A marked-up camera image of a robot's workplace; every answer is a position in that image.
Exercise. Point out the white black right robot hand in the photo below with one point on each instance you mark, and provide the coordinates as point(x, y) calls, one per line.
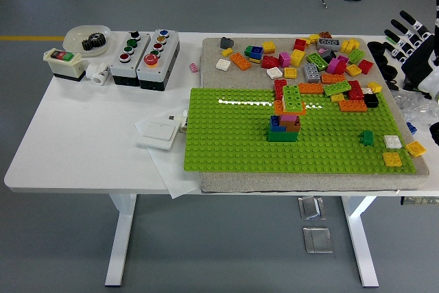
point(420, 63)

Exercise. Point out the lime green long brick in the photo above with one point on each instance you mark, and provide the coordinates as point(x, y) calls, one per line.
point(293, 97)
point(337, 88)
point(316, 60)

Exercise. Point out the green studded baseplate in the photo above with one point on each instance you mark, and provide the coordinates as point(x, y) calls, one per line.
point(223, 142)

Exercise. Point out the red square brick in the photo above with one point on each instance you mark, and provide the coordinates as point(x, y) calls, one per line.
point(365, 66)
point(300, 45)

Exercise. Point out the small white brick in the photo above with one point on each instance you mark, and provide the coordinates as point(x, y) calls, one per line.
point(366, 91)

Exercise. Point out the black brick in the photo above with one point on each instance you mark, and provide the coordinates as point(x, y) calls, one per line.
point(371, 101)

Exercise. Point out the lime green square brick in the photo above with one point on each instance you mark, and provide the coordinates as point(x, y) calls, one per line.
point(356, 55)

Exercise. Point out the small blue brick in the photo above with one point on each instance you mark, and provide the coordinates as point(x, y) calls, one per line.
point(412, 127)

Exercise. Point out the yellow flat square brick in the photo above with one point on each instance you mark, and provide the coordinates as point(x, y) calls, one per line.
point(415, 149)
point(353, 70)
point(290, 72)
point(391, 159)

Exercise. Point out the red long brick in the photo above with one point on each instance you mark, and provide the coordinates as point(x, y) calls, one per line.
point(278, 87)
point(355, 90)

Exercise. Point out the yellow brick cluster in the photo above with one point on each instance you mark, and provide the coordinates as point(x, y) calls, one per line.
point(349, 46)

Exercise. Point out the orange long brick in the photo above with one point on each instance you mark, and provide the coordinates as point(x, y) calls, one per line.
point(278, 107)
point(352, 106)
point(240, 61)
point(333, 78)
point(311, 88)

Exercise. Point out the magenta brick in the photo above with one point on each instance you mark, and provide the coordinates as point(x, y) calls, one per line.
point(337, 66)
point(284, 60)

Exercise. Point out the white flat square brick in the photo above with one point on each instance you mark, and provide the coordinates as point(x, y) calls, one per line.
point(392, 142)
point(223, 64)
point(274, 73)

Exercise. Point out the small yellow brick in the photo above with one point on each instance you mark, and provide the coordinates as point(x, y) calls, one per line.
point(313, 38)
point(227, 52)
point(337, 98)

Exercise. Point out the dark grey brick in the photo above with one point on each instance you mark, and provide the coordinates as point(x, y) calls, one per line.
point(226, 43)
point(330, 55)

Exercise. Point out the small dark green brick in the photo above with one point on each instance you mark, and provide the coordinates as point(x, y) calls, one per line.
point(367, 138)

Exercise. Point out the grey long brick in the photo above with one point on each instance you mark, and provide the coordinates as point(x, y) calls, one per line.
point(311, 72)
point(328, 44)

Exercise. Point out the brown brick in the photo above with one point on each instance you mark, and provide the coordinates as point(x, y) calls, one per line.
point(293, 127)
point(325, 35)

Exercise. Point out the blue green yellow brick stack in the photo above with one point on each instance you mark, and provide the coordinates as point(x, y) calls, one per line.
point(255, 53)

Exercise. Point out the small pink brick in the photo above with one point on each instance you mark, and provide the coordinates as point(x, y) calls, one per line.
point(194, 67)

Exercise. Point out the clear plastic bag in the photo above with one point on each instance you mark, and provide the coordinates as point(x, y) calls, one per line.
point(411, 107)

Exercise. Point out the under-table tray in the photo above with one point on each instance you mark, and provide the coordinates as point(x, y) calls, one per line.
point(420, 201)

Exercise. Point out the metal floor plate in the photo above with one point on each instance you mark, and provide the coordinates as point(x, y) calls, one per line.
point(311, 208)
point(318, 239)

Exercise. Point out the white table leg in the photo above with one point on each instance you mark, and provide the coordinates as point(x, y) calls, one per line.
point(121, 238)
point(361, 238)

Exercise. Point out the grey-brown mat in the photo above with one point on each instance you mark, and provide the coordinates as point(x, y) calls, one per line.
point(240, 183)

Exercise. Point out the white plug adapter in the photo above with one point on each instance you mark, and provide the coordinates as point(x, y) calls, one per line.
point(175, 122)

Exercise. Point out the four-button emergency stop box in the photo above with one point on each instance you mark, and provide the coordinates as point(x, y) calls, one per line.
point(156, 73)

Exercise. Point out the white paper sheet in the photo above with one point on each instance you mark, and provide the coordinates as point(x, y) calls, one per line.
point(175, 176)

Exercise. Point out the three-button control box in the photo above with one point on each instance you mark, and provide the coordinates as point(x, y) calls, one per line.
point(128, 66)

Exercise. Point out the white pipe tee fitting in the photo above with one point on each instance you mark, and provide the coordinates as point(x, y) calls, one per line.
point(97, 73)

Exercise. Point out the black metal gears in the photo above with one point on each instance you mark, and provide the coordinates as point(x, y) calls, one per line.
point(93, 42)

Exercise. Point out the white plastic bowl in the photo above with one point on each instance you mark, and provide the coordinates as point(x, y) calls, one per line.
point(73, 40)

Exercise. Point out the white wall switch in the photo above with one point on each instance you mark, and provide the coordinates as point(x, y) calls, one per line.
point(156, 133)

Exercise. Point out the red green button switch box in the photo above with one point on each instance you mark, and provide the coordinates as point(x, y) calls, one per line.
point(65, 64)

